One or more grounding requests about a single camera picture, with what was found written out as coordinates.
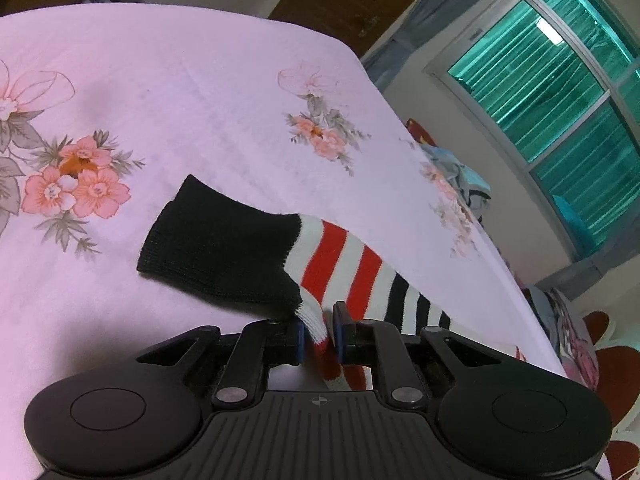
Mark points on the green glass window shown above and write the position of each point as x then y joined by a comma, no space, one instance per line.
560,105

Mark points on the brown wooden door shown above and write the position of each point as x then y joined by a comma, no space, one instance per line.
345,0

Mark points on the pile of crumpled grey clothes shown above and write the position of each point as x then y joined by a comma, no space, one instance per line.
462,175

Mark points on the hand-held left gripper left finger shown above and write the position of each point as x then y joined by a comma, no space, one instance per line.
300,344

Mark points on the pink floral bed sheet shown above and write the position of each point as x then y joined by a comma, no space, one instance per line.
190,100

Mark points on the stack of folded pink blankets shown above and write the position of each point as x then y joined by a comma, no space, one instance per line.
570,340

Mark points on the grey curtain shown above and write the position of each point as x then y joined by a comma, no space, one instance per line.
425,5
590,275

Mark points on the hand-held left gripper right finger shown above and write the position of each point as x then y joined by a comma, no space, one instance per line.
341,334

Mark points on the striped black red white sock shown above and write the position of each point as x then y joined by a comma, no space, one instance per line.
225,245

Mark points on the brown and white headboard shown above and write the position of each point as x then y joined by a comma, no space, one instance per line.
612,365

